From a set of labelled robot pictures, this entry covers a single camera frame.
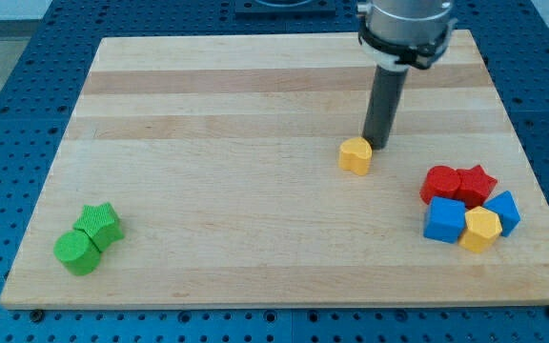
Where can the yellow heart block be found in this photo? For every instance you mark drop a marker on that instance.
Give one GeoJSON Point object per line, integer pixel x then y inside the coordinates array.
{"type": "Point", "coordinates": [355, 155]}

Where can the wooden board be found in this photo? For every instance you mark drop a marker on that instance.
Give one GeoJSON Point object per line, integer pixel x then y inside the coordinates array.
{"type": "Point", "coordinates": [219, 156]}

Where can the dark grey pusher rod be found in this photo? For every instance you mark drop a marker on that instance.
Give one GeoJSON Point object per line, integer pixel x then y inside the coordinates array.
{"type": "Point", "coordinates": [382, 106]}

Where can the red cylinder block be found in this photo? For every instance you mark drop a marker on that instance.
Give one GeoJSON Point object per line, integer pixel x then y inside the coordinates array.
{"type": "Point", "coordinates": [440, 181]}

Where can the blue cube block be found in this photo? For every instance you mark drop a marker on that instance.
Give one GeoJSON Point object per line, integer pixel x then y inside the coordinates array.
{"type": "Point", "coordinates": [444, 220]}

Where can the green star block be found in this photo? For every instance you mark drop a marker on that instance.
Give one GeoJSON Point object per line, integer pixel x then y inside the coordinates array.
{"type": "Point", "coordinates": [101, 224]}

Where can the red star block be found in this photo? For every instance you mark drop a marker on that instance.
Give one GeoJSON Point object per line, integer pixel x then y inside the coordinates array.
{"type": "Point", "coordinates": [475, 186]}

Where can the green cylinder block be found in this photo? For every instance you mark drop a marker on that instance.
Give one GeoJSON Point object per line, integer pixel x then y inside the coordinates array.
{"type": "Point", "coordinates": [76, 252]}

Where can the yellow hexagon block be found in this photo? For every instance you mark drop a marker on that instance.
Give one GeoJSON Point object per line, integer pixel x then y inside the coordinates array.
{"type": "Point", "coordinates": [482, 229]}

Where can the blue pentagon block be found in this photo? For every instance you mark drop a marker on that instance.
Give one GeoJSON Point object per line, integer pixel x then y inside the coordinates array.
{"type": "Point", "coordinates": [505, 206]}

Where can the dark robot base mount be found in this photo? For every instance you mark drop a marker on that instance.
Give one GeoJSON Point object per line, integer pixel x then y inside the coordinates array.
{"type": "Point", "coordinates": [260, 8]}

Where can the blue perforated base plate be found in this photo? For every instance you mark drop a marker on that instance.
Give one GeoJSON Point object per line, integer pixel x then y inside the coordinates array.
{"type": "Point", "coordinates": [36, 104]}

